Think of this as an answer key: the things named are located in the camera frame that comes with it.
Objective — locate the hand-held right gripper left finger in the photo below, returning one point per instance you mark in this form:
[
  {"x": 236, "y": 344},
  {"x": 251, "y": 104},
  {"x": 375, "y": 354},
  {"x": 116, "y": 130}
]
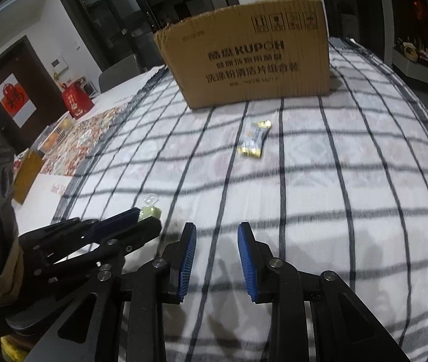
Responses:
[{"x": 187, "y": 260}]

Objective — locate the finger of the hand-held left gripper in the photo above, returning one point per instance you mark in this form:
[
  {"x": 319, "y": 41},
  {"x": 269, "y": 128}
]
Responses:
[
  {"x": 119, "y": 219},
  {"x": 142, "y": 233}
]

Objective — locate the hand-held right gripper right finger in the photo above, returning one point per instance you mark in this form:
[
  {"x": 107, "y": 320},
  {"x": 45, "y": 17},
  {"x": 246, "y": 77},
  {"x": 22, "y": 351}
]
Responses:
[{"x": 246, "y": 264}]

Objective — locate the green candy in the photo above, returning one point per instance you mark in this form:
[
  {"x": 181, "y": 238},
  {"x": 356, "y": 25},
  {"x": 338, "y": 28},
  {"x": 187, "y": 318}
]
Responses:
[{"x": 150, "y": 213}]

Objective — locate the white and gold snack packet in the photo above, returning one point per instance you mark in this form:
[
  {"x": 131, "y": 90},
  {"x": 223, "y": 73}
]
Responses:
[{"x": 253, "y": 139}]

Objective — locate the cardboard box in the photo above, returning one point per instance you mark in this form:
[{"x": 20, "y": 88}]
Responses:
[{"x": 244, "y": 64}]

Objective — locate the clear plastic wrapper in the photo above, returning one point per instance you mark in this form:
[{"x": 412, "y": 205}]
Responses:
[{"x": 151, "y": 199}]

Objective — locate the yellow box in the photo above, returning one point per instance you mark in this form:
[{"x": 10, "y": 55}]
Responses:
[{"x": 27, "y": 177}]

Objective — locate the patterned table mat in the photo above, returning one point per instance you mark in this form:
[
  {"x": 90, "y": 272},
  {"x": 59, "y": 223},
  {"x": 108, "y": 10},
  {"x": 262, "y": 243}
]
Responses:
[{"x": 85, "y": 139}]

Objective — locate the checked tablecloth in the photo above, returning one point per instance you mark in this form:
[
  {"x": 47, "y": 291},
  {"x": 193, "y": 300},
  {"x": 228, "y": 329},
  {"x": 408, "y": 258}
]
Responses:
[{"x": 312, "y": 196}]

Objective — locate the white plastic basket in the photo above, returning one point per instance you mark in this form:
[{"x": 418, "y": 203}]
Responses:
[{"x": 57, "y": 132}]

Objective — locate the red and white door poster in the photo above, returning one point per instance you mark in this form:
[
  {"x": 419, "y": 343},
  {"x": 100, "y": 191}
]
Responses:
[{"x": 14, "y": 100}]

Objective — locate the red gift bag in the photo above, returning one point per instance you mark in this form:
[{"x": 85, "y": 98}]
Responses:
[{"x": 77, "y": 101}]

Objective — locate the grey chair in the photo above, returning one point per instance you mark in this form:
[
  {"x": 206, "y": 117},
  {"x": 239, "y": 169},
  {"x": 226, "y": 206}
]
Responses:
[{"x": 119, "y": 73}]

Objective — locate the dark glass cabinet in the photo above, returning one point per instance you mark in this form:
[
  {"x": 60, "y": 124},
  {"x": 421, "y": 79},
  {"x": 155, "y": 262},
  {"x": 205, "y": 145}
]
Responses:
[{"x": 123, "y": 15}]

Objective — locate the white low shelf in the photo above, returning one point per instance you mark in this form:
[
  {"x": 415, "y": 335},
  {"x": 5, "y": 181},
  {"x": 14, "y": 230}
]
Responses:
[{"x": 421, "y": 71}]

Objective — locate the white wall panel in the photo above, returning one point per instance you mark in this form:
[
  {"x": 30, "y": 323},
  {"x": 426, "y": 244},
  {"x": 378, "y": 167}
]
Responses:
[{"x": 59, "y": 66}]

